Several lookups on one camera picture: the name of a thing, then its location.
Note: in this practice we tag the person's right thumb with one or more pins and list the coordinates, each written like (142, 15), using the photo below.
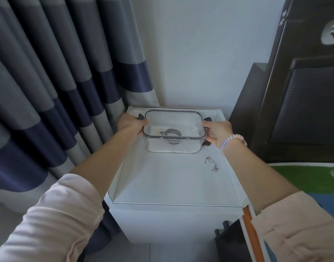
(209, 124)

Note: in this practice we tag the white bedside cabinet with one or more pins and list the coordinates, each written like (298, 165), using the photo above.
(172, 188)

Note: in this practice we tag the grey and navy striped curtain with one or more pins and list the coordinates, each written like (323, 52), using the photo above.
(52, 87)

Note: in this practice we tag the dark padded headboard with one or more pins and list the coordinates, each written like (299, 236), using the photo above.
(303, 100)

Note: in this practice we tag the clear plastic lidded container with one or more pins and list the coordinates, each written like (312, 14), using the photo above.
(173, 120)

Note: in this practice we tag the person's right hand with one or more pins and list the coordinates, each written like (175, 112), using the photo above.
(220, 132)

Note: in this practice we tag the green and blue bed sheet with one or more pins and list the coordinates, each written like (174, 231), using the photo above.
(300, 178)

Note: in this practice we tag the black bag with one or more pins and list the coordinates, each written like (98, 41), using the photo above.
(232, 242)

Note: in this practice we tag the person's left thumb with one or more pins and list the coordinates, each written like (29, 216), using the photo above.
(144, 122)

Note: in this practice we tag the person's left hand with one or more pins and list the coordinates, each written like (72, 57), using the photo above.
(128, 122)

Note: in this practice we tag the silver headboard emblem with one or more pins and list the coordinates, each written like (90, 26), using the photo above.
(330, 32)

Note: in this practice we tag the person's right forearm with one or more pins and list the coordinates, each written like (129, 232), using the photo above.
(265, 185)

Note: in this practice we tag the person's left forearm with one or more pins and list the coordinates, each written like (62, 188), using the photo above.
(74, 188)

